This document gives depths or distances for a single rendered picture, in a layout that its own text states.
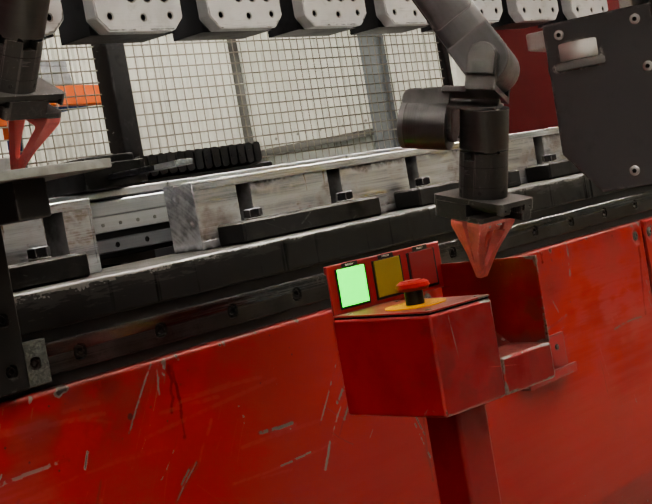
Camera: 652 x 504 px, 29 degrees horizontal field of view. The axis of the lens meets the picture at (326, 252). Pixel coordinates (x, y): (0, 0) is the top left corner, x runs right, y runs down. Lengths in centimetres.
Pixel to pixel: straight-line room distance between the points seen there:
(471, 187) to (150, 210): 70
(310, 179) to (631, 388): 81
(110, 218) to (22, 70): 70
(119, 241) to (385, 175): 44
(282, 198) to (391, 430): 37
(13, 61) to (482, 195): 55
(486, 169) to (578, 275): 82
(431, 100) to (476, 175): 10
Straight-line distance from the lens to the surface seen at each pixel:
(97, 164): 130
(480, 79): 145
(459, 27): 148
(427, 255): 160
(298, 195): 188
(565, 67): 117
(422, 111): 147
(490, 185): 146
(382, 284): 154
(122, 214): 197
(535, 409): 211
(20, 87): 129
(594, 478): 227
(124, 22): 168
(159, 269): 151
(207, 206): 174
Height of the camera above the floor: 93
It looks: 3 degrees down
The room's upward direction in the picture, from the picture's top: 10 degrees counter-clockwise
